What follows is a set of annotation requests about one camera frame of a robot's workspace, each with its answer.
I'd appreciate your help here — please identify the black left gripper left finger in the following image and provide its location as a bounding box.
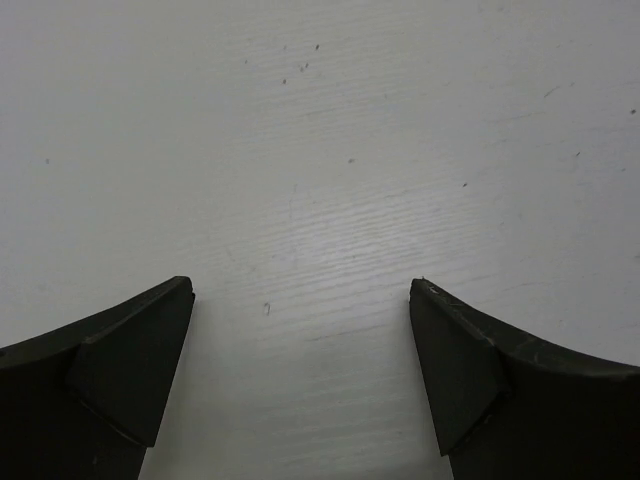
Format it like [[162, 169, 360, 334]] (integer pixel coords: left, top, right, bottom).
[[1, 276, 195, 479]]

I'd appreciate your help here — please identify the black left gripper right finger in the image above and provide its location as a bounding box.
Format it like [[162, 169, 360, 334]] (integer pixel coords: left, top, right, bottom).
[[410, 279, 639, 479]]

